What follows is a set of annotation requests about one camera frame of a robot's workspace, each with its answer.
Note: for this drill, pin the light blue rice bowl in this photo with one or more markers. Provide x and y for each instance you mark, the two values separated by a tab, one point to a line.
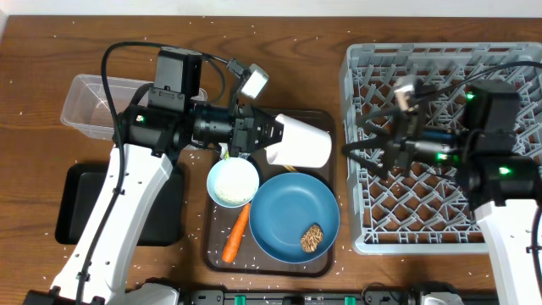
232	182

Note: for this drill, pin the brown serving tray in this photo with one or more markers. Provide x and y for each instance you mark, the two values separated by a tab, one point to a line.
251	258

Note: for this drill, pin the wooden chopstick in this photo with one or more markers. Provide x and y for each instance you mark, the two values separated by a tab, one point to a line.
290	168

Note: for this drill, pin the clear plastic bin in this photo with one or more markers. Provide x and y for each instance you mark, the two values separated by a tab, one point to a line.
86	108

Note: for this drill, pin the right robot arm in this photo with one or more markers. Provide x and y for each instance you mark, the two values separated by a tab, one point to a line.
503	188

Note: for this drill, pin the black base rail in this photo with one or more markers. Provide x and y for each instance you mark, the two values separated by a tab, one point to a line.
292	297

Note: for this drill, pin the pink cup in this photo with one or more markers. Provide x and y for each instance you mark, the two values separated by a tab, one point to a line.
302	145

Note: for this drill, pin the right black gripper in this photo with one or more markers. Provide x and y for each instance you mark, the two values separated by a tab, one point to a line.
398	149

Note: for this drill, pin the orange carrot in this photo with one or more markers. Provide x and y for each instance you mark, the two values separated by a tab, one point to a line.
234	241

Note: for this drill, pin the brown mushroom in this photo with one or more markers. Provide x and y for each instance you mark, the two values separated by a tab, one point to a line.
312	238

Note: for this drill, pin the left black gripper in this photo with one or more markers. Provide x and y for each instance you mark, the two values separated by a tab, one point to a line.
244	130

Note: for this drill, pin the large blue plate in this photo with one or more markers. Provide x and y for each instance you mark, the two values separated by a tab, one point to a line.
285	208

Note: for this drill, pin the grey dishwasher rack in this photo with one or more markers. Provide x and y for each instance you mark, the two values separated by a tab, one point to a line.
424	212

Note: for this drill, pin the black waste tray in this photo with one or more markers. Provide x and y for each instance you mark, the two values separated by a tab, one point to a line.
81	190

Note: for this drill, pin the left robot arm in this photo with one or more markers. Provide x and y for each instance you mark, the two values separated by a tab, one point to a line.
162	118

